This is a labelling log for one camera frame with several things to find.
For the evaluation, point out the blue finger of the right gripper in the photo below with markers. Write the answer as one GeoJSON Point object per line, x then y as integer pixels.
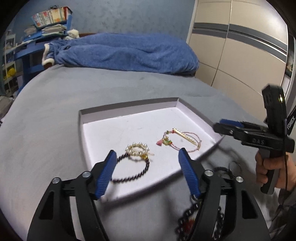
{"type": "Point", "coordinates": [231, 122]}

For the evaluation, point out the grey shallow cardboard box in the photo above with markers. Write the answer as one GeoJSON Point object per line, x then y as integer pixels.
{"type": "Point", "coordinates": [143, 127]}

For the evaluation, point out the blue fleece blanket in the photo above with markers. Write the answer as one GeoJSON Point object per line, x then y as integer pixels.
{"type": "Point", "coordinates": [156, 53]}

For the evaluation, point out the gold pearl hair clip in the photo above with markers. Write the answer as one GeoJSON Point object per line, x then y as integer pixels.
{"type": "Point", "coordinates": [187, 137]}

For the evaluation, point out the grey bag on floor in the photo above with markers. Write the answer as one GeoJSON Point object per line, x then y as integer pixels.
{"type": "Point", "coordinates": [5, 105]}

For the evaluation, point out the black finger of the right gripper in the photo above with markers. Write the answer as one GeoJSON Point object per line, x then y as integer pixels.
{"type": "Point", "coordinates": [232, 129]}

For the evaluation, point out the beige sliding wardrobe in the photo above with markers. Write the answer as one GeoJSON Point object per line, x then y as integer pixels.
{"type": "Point", "coordinates": [242, 47]}

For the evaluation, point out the row of books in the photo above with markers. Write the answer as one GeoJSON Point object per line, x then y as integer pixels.
{"type": "Point", "coordinates": [53, 15]}

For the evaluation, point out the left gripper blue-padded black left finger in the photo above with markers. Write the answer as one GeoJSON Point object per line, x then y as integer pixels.
{"type": "Point", "coordinates": [53, 220]}

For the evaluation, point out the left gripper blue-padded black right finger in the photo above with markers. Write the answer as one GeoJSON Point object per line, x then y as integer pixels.
{"type": "Point", "coordinates": [243, 219]}

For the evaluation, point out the blue desk shelf unit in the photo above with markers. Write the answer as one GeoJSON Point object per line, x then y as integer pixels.
{"type": "Point", "coordinates": [31, 55]}

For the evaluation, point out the white shelf rack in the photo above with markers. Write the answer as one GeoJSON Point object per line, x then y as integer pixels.
{"type": "Point", "coordinates": [9, 64]}

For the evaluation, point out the stack of papers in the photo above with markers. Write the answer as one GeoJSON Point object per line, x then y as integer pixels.
{"type": "Point", "coordinates": [55, 29]}

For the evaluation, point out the white plush toy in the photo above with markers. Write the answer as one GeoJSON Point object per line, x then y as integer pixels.
{"type": "Point", "coordinates": [72, 34]}

